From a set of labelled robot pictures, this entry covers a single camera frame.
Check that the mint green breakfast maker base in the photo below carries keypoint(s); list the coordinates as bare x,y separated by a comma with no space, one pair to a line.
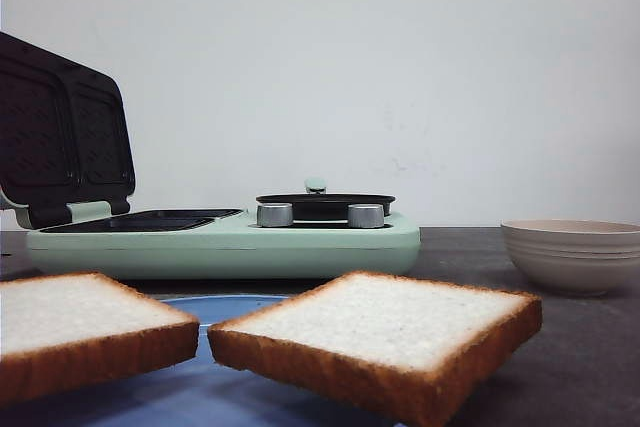
224,244

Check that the white bread slice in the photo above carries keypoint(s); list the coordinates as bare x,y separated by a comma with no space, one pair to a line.
64,332
412,350

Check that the beige ribbed bowl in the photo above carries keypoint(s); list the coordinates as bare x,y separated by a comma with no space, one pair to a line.
574,256

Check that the small black frying pan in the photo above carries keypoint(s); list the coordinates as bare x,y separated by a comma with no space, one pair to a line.
316,204

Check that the silver control knob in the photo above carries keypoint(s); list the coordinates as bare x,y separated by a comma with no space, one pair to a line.
274,214
365,216

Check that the right silver control knob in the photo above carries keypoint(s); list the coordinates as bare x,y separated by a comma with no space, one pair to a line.
365,216

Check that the blue plastic plate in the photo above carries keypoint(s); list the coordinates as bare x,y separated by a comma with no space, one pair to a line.
197,392

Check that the left silver control knob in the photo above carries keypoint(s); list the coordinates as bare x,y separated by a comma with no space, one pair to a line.
274,214

